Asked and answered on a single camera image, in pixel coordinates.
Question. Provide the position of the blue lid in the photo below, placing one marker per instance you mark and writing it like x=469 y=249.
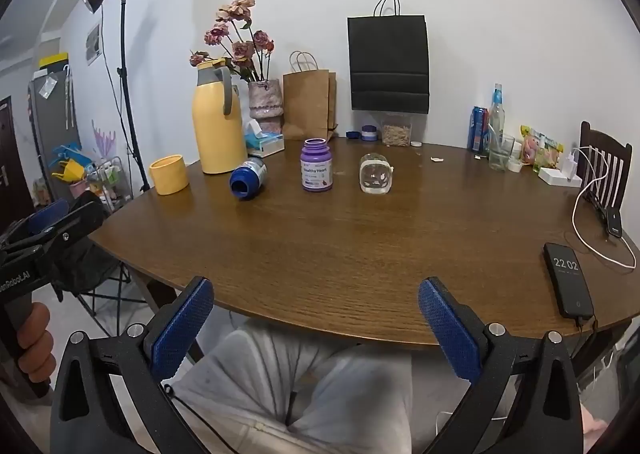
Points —
x=352 y=135

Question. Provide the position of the yellow thermos jug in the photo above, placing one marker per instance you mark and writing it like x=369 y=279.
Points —
x=215 y=129

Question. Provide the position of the purple pill bottle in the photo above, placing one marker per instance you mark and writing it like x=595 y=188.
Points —
x=317 y=166

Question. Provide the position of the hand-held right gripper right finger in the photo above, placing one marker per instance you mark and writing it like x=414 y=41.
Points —
x=447 y=329

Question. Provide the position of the grey refrigerator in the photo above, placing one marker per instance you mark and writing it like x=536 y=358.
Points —
x=50 y=119

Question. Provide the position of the white charger plug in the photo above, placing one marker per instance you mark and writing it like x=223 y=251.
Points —
x=572 y=164

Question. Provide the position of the white utility cart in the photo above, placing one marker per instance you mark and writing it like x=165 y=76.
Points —
x=110 y=179

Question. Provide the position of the blue drink can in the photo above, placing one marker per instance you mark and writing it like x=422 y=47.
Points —
x=478 y=130

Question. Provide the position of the dark brown door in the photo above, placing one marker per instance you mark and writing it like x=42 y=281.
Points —
x=12 y=154

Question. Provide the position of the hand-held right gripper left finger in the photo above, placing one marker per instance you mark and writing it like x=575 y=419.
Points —
x=182 y=326

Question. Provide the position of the clear jar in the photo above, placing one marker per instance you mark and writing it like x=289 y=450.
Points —
x=376 y=175

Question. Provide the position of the black light stand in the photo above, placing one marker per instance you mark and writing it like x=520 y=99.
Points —
x=127 y=99

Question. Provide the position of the clear container of oats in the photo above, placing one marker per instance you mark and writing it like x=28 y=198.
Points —
x=397 y=131

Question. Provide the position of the person's left hand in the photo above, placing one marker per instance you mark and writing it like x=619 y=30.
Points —
x=36 y=344

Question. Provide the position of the black smartphone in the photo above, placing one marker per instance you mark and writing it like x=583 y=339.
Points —
x=567 y=279

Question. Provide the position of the blue pill bottle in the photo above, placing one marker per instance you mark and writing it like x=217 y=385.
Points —
x=247 y=179

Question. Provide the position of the dark wooden chair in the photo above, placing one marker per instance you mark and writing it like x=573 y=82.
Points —
x=592 y=139

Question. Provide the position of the white power strip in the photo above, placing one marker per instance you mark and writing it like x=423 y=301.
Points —
x=555 y=177

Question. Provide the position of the white wall panel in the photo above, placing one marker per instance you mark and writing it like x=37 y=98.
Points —
x=94 y=44

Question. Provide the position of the dried pink flower bouquet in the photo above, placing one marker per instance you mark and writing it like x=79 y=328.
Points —
x=240 y=46

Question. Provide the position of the clear glass tumbler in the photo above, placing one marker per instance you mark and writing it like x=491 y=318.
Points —
x=501 y=154

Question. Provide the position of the yellow cup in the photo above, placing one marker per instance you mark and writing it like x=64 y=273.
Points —
x=169 y=176

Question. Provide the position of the yellow box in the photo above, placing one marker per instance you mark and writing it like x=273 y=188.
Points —
x=52 y=60

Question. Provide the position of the blue tissue box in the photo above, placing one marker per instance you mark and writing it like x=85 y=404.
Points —
x=264 y=143

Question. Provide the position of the brown paper bag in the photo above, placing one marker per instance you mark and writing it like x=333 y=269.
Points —
x=306 y=104

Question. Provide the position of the colourful snack packets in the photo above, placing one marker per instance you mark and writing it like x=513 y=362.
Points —
x=542 y=149

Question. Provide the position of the small blue-lidded jar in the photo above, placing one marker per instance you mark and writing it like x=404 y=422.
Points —
x=369 y=133

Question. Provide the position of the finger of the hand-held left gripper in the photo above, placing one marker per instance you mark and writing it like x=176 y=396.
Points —
x=80 y=224
x=49 y=215

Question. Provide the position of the black paper bag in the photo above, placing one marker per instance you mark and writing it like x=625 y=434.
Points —
x=389 y=64

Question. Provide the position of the small black device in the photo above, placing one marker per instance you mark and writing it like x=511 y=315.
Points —
x=613 y=223

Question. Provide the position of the black folding chair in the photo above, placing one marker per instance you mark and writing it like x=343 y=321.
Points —
x=87 y=259

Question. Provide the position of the pink ceramic vase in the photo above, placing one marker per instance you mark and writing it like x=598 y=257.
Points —
x=265 y=101

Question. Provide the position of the clear glass bottle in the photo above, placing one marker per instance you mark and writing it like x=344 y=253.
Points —
x=496 y=114

